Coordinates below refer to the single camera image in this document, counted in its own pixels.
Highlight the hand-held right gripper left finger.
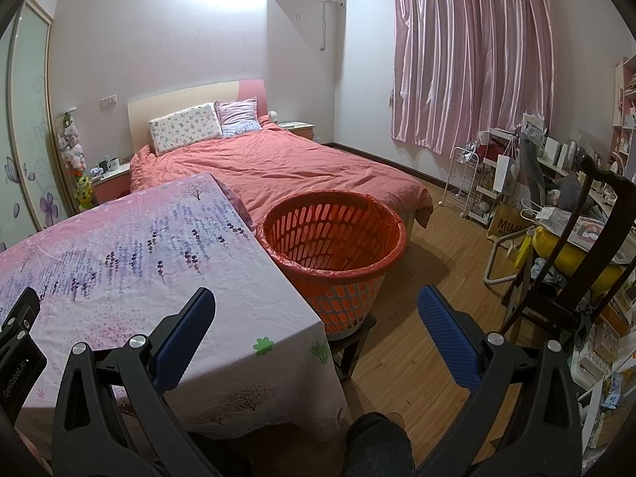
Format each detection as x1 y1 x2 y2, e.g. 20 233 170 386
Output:
51 287 217 477

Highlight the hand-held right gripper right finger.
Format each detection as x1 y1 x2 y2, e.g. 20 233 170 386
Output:
417 285 582 477

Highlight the orange plastic laundry basket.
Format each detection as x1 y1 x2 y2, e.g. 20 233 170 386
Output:
256 190 408 335

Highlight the dark wooden stool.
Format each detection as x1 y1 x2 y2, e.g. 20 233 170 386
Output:
325 314 378 383

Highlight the pink floral tablecloth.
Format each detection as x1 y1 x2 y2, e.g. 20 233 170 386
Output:
0 173 349 445

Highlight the person's own leg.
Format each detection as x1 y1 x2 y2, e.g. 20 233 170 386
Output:
340 411 415 477

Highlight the brown paper bag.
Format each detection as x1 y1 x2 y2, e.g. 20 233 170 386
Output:
486 201 535 244

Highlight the yellow cushion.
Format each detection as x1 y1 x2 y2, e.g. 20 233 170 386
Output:
531 226 627 291

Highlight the white storage rack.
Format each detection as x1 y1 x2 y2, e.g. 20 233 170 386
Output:
571 298 636 453

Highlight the white rolling cart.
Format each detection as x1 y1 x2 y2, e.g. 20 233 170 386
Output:
467 126 522 227

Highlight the dark wooden chair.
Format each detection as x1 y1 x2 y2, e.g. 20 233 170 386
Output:
499 154 636 343

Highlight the pink nightstand with mugs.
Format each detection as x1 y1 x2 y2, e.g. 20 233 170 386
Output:
89 161 132 204

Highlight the white paper bag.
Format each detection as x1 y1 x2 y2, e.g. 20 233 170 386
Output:
494 154 518 197

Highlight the bed with coral duvet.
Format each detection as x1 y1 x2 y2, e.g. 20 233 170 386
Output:
130 126 434 232

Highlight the cluttered white desk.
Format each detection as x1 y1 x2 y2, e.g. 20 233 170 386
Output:
539 129 636 219

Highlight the floral white pillow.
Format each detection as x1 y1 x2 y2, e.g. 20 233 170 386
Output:
149 103 224 156

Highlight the column of stuffed toys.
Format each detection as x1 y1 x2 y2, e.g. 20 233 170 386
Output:
56 108 95 209

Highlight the striped pink pillow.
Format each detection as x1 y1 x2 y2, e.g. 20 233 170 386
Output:
215 98 262 138

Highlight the pink nightstand with papers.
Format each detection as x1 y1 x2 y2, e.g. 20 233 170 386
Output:
278 120 315 141

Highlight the beige and pink headboard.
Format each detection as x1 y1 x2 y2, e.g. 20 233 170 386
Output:
127 79 266 157

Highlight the flower-printed sliding wardrobe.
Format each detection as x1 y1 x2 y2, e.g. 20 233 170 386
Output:
0 0 68 254

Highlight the pink striped curtain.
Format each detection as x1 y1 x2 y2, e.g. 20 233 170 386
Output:
389 0 560 156

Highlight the pink and white bookshelf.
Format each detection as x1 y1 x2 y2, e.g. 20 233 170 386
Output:
609 54 636 184

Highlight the white wire rack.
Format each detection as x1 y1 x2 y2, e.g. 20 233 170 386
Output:
440 146 480 219

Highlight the air conditioner cable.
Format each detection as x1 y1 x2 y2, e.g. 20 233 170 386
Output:
319 0 346 53

